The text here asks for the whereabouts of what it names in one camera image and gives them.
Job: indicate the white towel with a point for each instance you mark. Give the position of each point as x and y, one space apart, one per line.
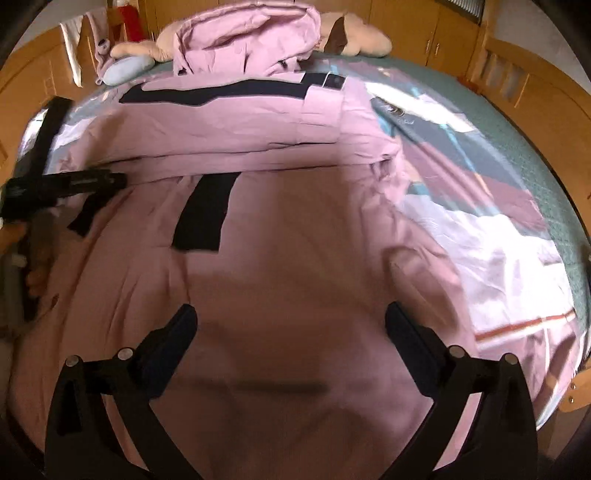
71 50

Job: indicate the green bed mat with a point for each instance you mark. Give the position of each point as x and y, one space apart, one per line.
531 152

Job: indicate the plaid bed sheet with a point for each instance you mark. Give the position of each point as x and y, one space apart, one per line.
498 258

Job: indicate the pink towel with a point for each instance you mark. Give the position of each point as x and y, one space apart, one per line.
94 27

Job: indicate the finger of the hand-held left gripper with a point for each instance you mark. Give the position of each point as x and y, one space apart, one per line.
101 180

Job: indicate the wooden footboard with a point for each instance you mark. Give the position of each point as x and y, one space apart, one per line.
540 92

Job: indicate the wooden headboard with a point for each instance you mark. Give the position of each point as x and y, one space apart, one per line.
27 74

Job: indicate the wooden wall cabinets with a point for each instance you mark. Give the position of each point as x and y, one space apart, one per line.
415 23

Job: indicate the person's left hand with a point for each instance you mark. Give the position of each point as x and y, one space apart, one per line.
37 281

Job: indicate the red cloth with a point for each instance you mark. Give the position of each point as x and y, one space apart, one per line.
129 23

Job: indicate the light blue pillow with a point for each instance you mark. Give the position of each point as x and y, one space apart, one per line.
124 69

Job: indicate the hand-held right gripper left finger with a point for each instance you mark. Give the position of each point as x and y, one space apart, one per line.
173 334

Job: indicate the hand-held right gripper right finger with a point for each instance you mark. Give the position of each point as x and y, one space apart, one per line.
408 339

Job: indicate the pink hooded jacket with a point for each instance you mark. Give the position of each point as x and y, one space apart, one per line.
277 258

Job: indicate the ribbed glass window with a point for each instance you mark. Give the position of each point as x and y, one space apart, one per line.
466 7

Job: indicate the purple plush toy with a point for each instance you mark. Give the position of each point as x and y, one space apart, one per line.
102 50

